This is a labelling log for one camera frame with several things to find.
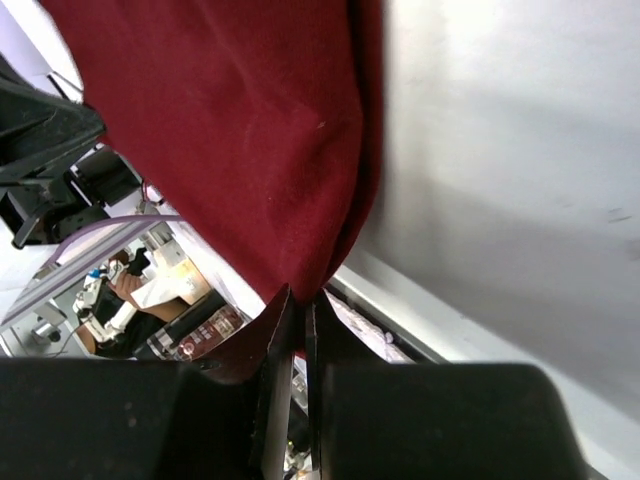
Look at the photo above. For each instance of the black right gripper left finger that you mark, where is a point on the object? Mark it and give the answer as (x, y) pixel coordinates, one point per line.
(245, 398)

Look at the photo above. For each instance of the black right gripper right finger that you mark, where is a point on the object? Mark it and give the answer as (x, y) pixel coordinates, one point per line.
(350, 408)

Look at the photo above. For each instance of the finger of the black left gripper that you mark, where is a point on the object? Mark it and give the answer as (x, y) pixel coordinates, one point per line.
(42, 135)

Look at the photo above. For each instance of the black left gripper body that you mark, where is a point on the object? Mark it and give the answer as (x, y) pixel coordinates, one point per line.
(48, 211)

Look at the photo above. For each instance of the dark red t shirt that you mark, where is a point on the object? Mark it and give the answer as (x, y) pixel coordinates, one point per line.
(260, 122)

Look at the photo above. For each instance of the person in background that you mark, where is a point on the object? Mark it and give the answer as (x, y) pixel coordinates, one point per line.
(119, 308)

